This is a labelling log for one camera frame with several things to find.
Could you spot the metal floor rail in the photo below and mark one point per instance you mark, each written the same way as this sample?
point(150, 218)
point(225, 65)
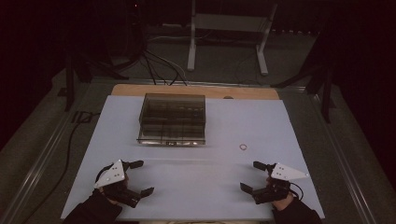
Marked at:
point(40, 161)
point(342, 155)

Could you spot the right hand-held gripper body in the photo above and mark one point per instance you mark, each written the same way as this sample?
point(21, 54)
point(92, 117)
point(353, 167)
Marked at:
point(285, 172)

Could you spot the black tripod stand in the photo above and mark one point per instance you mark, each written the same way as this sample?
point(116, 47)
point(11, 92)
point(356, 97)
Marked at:
point(70, 74)
point(325, 90)

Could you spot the wooden table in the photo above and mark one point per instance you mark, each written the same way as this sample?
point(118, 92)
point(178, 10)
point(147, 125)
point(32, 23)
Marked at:
point(193, 91)

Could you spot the white table mat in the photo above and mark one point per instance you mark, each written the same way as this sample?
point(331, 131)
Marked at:
point(193, 174)

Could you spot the clear plastic drawer box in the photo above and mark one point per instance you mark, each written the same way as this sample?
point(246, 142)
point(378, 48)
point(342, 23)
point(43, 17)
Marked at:
point(172, 121)

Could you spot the white metal stand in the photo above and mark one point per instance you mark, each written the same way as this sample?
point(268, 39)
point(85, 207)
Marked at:
point(230, 22)

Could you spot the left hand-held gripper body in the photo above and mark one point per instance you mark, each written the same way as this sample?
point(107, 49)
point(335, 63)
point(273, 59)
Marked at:
point(113, 174)

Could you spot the black floor bracket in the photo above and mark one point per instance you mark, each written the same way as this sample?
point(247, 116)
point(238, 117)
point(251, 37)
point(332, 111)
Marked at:
point(81, 117)

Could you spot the person's right hand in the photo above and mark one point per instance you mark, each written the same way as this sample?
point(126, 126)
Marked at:
point(282, 203)

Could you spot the person's left hand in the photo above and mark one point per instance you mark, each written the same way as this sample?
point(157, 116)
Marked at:
point(109, 199)

